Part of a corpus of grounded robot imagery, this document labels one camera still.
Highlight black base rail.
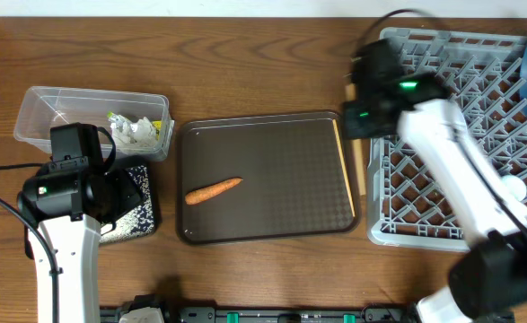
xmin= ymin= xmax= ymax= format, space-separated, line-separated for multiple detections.
xmin=100 ymin=294 xmax=416 ymax=323

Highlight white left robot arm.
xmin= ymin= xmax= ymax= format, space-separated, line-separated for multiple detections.
xmin=18 ymin=156 xmax=156 ymax=322

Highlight white tissue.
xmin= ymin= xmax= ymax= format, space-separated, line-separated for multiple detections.
xmin=107 ymin=112 xmax=159 ymax=149

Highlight clear plastic waste bin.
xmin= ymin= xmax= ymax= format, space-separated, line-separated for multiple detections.
xmin=13 ymin=86 xmax=174 ymax=162

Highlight white rice grains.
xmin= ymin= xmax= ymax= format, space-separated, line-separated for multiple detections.
xmin=100 ymin=165 xmax=157 ymax=245

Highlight black waste bin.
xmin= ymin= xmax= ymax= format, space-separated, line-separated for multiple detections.
xmin=22 ymin=161 xmax=159 ymax=260

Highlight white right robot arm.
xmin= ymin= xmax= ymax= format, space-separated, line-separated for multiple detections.
xmin=343 ymin=72 xmax=527 ymax=322

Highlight grey dishwasher rack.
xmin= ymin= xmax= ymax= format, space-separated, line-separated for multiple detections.
xmin=366 ymin=27 xmax=527 ymax=252

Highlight orange carrot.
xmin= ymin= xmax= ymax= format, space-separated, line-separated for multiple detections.
xmin=184 ymin=178 xmax=242 ymax=205

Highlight small blue bowl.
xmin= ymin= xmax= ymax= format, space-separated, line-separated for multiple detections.
xmin=501 ymin=175 xmax=527 ymax=201

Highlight dark brown serving tray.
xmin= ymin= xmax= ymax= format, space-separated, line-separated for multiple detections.
xmin=176 ymin=111 xmax=360 ymax=246

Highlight yellow snack wrapper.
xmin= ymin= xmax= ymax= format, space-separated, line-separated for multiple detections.
xmin=152 ymin=121 xmax=162 ymax=139

